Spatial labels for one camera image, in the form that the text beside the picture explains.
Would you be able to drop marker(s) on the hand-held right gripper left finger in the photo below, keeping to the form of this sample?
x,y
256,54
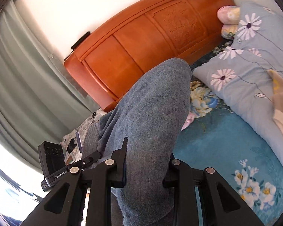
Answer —
x,y
119,162

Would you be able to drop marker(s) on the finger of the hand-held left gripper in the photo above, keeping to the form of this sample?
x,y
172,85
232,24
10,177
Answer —
x,y
89,160

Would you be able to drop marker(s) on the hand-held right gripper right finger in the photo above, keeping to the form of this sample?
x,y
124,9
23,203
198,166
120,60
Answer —
x,y
176,169

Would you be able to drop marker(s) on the grey sweatshirt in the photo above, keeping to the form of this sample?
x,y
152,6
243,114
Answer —
x,y
151,113

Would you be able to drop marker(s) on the black white patterned cloth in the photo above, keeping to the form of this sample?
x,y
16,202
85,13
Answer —
x,y
89,120

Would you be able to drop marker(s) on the pink folded garment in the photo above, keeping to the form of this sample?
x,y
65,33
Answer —
x,y
188,121

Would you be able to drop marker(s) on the bright window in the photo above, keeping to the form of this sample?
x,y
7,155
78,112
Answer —
x,y
4,176

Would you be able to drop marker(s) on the grey-green curtain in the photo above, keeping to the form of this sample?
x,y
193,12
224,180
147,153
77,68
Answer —
x,y
26,87

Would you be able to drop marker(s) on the blue-grey daisy print quilt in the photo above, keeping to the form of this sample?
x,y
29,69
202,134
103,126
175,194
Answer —
x,y
250,75

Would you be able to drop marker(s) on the beige knitted sweater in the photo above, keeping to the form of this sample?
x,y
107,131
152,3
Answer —
x,y
281,98

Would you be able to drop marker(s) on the carved wooden headboard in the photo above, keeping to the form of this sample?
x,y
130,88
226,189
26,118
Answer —
x,y
143,33

